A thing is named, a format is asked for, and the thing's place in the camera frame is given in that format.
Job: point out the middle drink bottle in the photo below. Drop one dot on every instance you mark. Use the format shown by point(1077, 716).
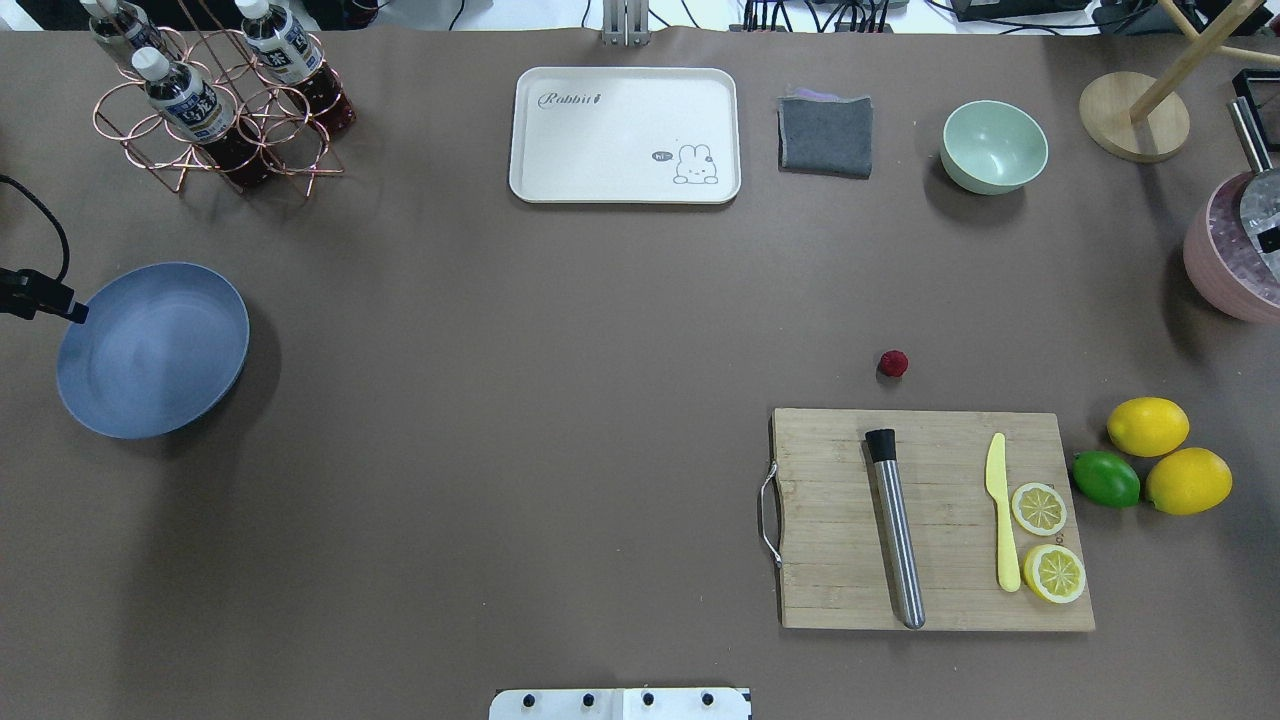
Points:
point(290, 58)

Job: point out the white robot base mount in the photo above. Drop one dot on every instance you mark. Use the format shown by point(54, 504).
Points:
point(623, 703)

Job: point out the top drink bottle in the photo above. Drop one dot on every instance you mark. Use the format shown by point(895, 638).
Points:
point(194, 108)

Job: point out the wooden cup stand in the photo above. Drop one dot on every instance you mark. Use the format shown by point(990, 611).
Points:
point(1140, 118)

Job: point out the lower whole lemon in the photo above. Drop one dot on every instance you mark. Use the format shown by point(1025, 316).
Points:
point(1148, 426)

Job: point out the upper lemon slice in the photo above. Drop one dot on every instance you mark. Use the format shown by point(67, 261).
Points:
point(1054, 573)

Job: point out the grey folded cloth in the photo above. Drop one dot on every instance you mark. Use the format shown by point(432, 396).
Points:
point(826, 133)

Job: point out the cream rabbit tray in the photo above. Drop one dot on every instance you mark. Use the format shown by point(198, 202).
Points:
point(625, 135)

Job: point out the steel muddler black tip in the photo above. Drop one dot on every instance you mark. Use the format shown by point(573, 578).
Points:
point(904, 578)

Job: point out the copper wire bottle rack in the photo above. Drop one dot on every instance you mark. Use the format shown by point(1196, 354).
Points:
point(294, 145)

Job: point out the mint green bowl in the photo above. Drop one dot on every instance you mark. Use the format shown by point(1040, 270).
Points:
point(991, 147)

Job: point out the metal ice scoop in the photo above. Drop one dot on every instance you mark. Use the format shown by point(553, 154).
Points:
point(1259, 206)

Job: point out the pink ice bowl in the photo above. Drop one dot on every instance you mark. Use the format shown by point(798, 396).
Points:
point(1221, 261)

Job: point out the wooden cutting board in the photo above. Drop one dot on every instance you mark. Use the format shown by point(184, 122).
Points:
point(835, 560)

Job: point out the yellow plastic knife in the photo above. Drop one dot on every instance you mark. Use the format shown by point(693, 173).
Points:
point(995, 478)

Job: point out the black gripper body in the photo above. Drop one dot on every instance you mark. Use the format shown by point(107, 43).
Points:
point(40, 296)

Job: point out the blue plate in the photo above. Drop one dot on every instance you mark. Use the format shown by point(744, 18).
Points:
point(160, 347)

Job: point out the red strawberry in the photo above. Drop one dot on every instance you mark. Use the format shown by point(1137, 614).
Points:
point(893, 363)

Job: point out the right edge drink bottle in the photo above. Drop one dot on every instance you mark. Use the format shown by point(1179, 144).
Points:
point(121, 28)

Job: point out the lower lemon slice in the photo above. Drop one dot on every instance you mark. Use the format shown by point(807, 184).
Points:
point(1039, 509)

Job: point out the whole lemon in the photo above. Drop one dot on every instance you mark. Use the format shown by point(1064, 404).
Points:
point(1148, 426)
point(1189, 481)

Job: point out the green lime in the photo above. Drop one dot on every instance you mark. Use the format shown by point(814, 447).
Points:
point(1106, 478)

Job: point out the upper whole lemon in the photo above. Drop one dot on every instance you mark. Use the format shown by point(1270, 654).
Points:
point(1189, 481)

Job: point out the lemon slice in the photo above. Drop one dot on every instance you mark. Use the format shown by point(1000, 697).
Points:
point(1054, 573)
point(1039, 509)

